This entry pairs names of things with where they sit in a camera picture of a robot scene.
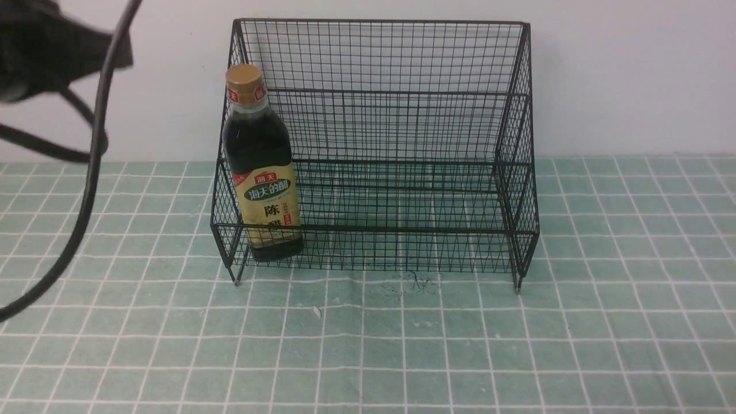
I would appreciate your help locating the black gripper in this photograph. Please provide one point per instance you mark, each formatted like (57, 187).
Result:
(44, 50)

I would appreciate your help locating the dark vinegar bottle gold cap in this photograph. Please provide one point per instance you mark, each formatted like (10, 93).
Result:
(258, 149)

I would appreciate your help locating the green checkered tablecloth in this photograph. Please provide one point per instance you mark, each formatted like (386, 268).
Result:
(628, 307)

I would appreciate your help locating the black wire mesh rack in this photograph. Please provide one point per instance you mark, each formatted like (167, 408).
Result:
(412, 140)

